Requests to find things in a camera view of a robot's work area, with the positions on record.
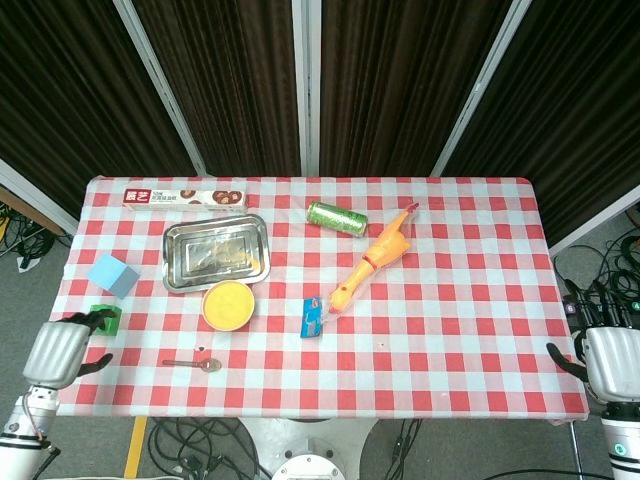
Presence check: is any white partition post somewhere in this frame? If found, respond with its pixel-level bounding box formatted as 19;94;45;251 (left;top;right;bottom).
292;0;321;177
112;0;206;177
430;0;532;177

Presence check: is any green drink can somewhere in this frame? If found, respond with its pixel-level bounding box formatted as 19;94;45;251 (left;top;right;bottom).
306;200;369;238

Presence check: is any thin left wrist cable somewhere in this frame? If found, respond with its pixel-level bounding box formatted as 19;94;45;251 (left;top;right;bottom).
22;397;62;480

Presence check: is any yellow rubber chicken toy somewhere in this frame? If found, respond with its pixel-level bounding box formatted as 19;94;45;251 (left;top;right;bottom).
327;202;420;315

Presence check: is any brown wooden board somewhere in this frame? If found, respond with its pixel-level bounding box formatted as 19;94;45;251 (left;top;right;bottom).
0;186;62;234

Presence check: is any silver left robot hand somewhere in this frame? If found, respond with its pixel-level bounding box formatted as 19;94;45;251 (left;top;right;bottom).
22;308;122;390

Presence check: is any rectangular stainless steel tray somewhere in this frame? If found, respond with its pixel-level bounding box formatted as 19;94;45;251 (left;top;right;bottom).
162;213;272;295

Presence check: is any light blue foam cube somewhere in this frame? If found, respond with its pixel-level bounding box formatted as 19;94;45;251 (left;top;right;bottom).
86;253;141;300

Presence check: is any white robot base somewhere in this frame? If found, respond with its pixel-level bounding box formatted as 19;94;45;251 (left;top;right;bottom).
239;417;381;480

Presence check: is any black power strip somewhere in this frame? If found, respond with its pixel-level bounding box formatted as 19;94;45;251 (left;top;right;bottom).
562;297;640;317

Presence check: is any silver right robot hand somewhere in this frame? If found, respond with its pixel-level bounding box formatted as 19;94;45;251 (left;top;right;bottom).
545;282;640;406

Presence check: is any long white cookie box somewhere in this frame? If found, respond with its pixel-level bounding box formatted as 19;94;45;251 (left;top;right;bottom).
122;188;250;212

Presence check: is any black floor cable bundle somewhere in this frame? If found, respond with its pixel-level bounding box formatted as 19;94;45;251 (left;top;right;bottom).
552;204;640;331
147;418;274;480
0;202;72;274

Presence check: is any blue card package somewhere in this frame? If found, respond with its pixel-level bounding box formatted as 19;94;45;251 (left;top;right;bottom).
299;295;325;339

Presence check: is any green toy block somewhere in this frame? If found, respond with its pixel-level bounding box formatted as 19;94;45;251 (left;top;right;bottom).
89;303;123;336

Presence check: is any red white checkered tablecloth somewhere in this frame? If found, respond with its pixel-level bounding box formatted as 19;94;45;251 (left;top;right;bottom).
48;174;591;426

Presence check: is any silver metal spoon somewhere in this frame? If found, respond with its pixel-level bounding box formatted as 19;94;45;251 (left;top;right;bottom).
162;357;223;374

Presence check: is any yellow bowl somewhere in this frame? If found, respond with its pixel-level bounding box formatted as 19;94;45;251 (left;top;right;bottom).
201;280;257;333

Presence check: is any dark brown curtain panel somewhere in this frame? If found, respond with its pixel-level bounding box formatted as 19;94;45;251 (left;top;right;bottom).
132;0;301;177
443;0;640;246
0;0;199;217
319;0;514;177

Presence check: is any white partition rail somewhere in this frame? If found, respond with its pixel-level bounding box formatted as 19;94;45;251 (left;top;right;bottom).
0;158;79;235
547;184;640;257

